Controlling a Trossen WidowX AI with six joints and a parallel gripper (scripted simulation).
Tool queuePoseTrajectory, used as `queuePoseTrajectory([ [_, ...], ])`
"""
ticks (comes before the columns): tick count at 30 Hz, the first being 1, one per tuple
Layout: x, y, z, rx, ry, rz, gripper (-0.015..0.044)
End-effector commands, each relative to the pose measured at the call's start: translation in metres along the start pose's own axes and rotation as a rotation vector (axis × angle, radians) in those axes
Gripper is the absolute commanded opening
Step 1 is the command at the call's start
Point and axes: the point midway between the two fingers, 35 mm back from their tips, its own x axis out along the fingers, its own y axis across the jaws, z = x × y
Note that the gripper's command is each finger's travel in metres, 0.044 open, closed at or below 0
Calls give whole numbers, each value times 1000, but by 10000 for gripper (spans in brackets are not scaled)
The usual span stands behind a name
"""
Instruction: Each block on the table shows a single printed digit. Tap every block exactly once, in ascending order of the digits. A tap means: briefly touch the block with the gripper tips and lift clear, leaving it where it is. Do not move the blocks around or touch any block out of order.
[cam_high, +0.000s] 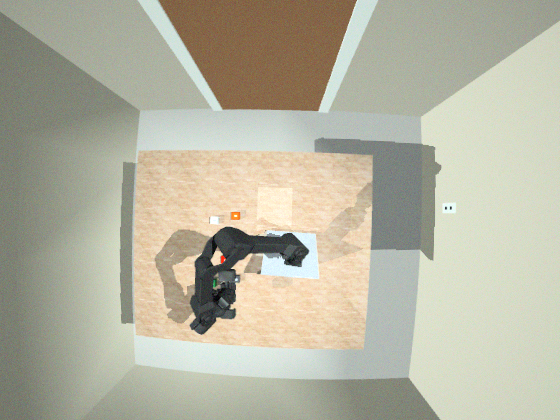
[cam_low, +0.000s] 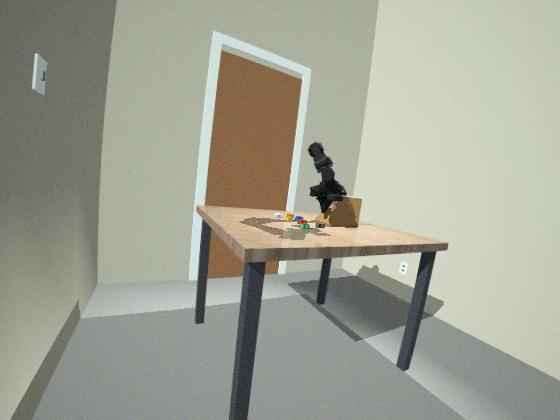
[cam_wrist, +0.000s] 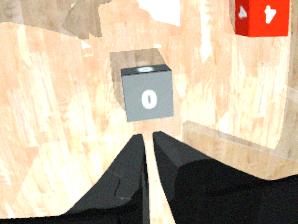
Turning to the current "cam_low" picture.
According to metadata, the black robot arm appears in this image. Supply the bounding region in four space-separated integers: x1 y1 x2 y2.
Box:
308 142 347 196

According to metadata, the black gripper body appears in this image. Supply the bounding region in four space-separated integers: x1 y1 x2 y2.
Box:
310 181 344 202

